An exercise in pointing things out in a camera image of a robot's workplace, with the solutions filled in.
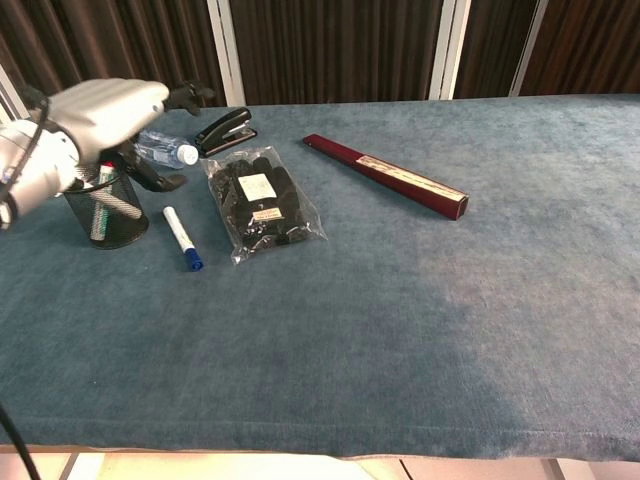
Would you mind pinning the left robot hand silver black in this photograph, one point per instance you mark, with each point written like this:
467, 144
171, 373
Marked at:
105, 115

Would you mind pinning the blue marker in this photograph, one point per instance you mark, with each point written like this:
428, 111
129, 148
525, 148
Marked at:
179, 235

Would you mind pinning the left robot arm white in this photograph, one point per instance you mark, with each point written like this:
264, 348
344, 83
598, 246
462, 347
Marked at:
30, 165

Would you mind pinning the red marker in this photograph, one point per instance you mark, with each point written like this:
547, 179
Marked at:
106, 172

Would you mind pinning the black mesh pen holder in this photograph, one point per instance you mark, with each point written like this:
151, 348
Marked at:
117, 227

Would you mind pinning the clear plastic water bottle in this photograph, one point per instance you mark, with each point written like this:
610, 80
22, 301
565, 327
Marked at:
165, 147

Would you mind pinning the black stapler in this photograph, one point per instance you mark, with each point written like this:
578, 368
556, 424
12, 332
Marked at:
225, 131

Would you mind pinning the bagged black gloves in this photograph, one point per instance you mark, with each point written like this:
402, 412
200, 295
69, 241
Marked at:
260, 205

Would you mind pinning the dark brown pleated curtain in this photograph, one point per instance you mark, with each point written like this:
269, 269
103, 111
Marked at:
335, 47

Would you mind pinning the long dark red box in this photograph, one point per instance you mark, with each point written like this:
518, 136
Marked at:
390, 175

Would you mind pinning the blue table cloth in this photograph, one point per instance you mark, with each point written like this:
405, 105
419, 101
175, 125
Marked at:
400, 310

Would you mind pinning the white frame post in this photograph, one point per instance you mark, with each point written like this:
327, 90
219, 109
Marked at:
225, 50
450, 50
7, 95
530, 47

